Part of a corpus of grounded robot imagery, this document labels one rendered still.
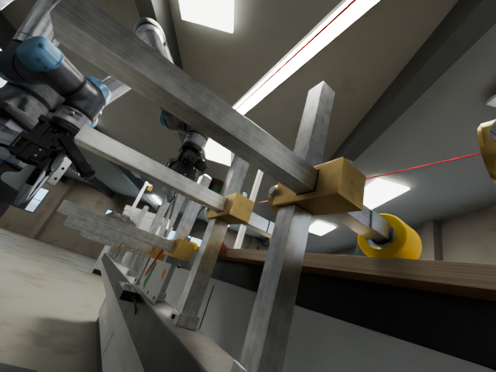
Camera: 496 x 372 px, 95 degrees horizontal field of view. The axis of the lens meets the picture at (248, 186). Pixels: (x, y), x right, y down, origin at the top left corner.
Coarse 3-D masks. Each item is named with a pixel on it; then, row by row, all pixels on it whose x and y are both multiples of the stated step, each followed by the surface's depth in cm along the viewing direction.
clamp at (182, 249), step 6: (174, 240) 68; (180, 240) 64; (174, 246) 65; (180, 246) 63; (186, 246) 64; (192, 246) 65; (168, 252) 66; (174, 252) 62; (180, 252) 63; (186, 252) 64; (192, 252) 65; (180, 258) 63; (186, 258) 64
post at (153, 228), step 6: (162, 204) 119; (168, 204) 121; (162, 210) 119; (156, 216) 117; (162, 216) 118; (156, 222) 116; (150, 228) 114; (156, 228) 115; (138, 252) 109; (144, 252) 110; (138, 258) 108; (132, 264) 107; (138, 264) 108; (132, 270) 106; (138, 270) 107; (132, 276) 105
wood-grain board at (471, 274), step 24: (312, 264) 44; (336, 264) 40; (360, 264) 37; (384, 264) 34; (408, 264) 31; (432, 264) 29; (456, 264) 27; (480, 264) 26; (432, 288) 31; (456, 288) 27; (480, 288) 25
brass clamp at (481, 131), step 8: (480, 128) 17; (488, 128) 17; (480, 136) 17; (488, 136) 17; (480, 144) 17; (488, 144) 16; (480, 152) 17; (488, 152) 16; (488, 160) 16; (488, 168) 17
